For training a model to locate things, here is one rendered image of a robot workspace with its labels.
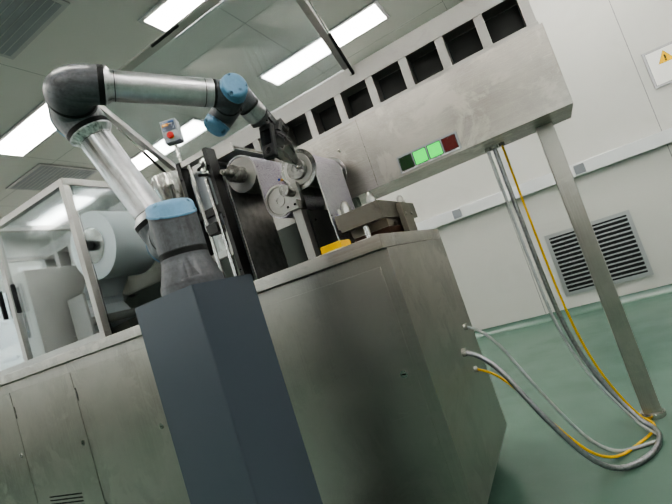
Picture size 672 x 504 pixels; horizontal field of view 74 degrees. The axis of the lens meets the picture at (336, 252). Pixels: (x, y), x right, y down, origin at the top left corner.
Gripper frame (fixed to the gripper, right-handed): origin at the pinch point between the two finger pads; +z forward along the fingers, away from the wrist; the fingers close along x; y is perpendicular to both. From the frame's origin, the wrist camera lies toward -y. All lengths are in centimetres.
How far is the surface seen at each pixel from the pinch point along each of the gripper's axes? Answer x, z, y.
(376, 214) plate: -22.5, 18.4, -20.8
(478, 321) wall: 16, 279, 88
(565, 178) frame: -79, 63, 8
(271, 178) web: 19.1, 8.2, 11.2
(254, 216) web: 33.6, 16.4, 4.1
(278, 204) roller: 14.1, 9.7, -4.8
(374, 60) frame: -30, 5, 52
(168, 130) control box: 56, -21, 34
